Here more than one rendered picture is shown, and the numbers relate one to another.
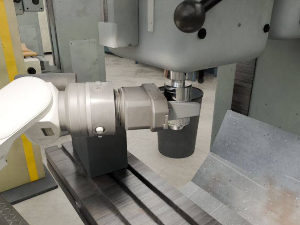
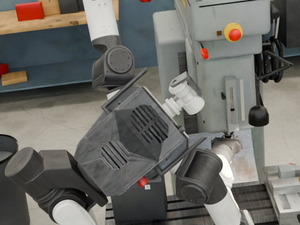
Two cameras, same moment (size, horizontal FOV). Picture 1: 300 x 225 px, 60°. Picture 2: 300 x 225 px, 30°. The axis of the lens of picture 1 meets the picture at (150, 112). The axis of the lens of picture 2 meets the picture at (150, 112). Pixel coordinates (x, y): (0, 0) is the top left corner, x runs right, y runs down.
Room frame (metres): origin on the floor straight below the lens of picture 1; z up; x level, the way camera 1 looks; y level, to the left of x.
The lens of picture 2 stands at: (-0.51, 1.73, 2.34)
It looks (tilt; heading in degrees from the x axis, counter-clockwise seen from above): 25 degrees down; 306
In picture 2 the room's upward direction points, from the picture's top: 7 degrees counter-clockwise
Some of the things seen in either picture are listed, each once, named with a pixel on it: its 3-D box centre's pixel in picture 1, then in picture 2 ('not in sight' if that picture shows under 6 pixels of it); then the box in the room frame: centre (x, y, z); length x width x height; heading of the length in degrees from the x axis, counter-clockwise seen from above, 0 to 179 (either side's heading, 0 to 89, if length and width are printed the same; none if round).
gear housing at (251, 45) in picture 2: not in sight; (221, 31); (0.45, -0.08, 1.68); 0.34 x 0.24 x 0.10; 126
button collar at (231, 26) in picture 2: not in sight; (233, 32); (0.29, 0.14, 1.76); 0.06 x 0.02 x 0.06; 36
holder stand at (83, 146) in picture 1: (95, 128); (138, 192); (0.75, 0.17, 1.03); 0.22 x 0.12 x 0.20; 29
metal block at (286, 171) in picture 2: not in sight; (286, 173); (0.23, -0.19, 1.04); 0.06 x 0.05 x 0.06; 34
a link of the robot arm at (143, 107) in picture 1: (124, 108); (222, 152); (0.40, 0.04, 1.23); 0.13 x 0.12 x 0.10; 11
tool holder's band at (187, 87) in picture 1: (177, 85); (228, 133); (0.42, -0.05, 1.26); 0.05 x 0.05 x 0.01
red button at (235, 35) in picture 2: not in sight; (234, 34); (0.27, 0.16, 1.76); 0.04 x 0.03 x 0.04; 36
